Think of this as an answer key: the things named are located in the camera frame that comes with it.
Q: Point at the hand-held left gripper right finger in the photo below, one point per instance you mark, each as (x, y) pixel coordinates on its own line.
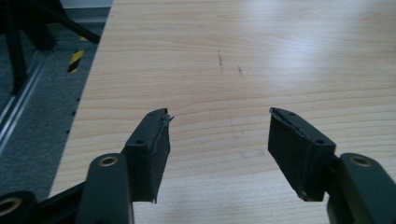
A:
(295, 149)

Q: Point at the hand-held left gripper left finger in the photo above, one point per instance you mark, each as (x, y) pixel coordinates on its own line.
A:
(146, 155)

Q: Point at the yellow black striped floor tape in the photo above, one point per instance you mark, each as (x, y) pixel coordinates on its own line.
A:
(75, 60)

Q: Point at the black metal stand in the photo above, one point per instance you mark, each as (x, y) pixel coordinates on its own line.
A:
(15, 46)

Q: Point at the metal floor rail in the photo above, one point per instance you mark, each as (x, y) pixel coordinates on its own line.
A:
(18, 102)

